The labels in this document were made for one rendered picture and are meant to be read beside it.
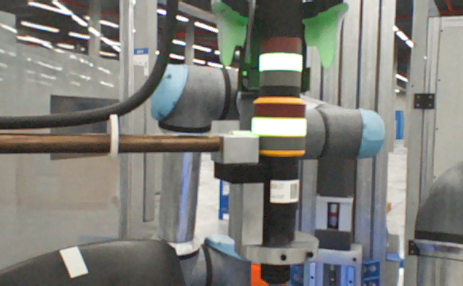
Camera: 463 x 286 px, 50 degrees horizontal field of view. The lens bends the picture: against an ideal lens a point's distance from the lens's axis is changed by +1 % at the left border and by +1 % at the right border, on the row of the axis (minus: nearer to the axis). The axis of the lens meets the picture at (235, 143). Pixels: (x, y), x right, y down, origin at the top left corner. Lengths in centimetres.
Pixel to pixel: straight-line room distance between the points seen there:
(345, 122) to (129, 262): 36
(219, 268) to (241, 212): 79
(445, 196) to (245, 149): 44
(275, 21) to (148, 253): 28
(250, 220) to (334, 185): 81
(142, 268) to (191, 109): 52
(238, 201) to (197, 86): 63
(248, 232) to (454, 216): 43
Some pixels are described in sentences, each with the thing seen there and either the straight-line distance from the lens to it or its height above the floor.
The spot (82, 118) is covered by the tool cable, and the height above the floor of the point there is 156.
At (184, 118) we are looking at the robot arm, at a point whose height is 156.
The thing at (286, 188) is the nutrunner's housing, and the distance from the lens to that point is 39.
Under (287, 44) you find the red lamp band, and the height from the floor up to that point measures 162.
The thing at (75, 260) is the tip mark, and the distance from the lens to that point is 52.
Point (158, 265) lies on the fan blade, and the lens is 54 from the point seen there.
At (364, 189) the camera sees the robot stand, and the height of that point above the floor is 139.
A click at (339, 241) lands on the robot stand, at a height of 128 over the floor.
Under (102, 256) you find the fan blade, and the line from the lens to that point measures 53.
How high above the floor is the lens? 156
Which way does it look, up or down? 3 degrees down
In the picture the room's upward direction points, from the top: 1 degrees clockwise
